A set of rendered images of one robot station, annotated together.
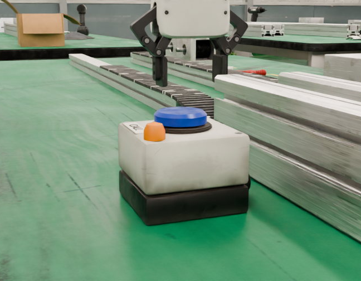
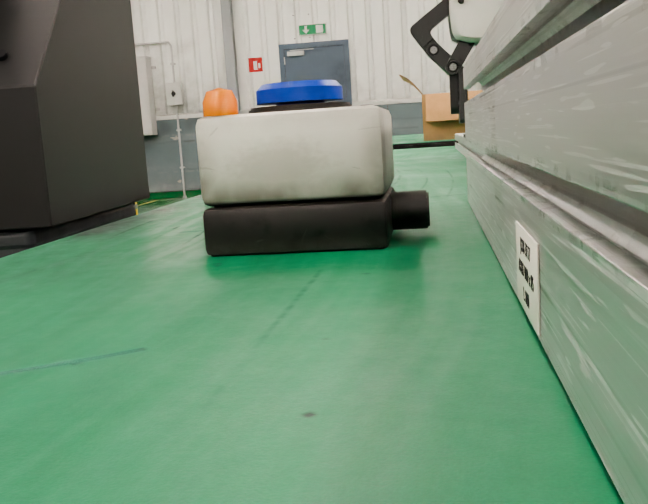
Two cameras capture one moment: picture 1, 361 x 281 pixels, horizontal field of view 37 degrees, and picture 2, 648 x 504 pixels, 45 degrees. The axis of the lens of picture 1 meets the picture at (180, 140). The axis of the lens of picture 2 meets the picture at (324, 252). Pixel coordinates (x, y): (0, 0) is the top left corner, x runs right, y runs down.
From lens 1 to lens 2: 22 cm
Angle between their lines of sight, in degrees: 28
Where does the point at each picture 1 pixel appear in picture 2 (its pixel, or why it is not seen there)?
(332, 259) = (411, 291)
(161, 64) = (458, 86)
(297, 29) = not seen: outside the picture
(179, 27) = (484, 22)
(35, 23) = (443, 106)
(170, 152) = (234, 133)
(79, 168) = not seen: hidden behind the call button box
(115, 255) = (102, 276)
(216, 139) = (315, 113)
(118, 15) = not seen: hidden behind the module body
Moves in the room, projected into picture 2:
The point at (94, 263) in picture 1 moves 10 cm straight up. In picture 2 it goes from (61, 281) to (29, 14)
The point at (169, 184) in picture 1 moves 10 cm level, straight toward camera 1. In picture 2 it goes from (237, 187) to (64, 216)
